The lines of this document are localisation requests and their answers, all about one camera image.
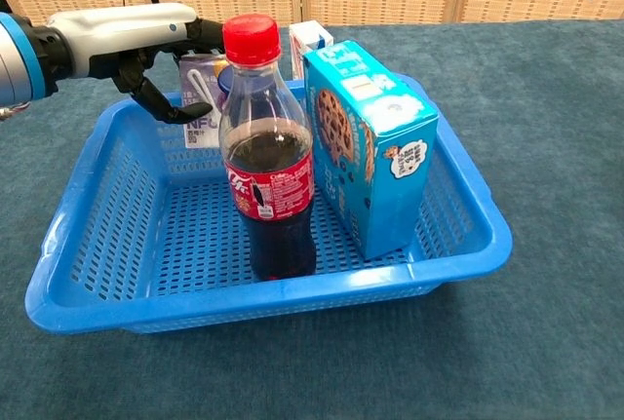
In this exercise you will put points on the purple milk carton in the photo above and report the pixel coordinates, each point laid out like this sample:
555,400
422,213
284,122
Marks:
205,135

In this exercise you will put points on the blue cookie box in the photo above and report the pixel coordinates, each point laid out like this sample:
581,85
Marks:
390,196

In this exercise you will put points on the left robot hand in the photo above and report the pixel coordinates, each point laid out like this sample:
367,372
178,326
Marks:
122,30

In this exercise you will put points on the cola bottle red cap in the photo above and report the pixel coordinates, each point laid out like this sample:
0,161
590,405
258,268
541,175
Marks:
273,196

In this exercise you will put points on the blue plastic perforated basket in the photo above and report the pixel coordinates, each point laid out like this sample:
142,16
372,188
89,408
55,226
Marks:
244,300

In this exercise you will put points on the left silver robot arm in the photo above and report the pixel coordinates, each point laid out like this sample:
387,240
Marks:
14,64

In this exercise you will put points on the teal carpet table cloth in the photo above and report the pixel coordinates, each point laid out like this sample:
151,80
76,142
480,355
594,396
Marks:
536,244

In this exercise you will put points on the white milk carton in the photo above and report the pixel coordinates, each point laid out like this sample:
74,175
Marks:
302,42

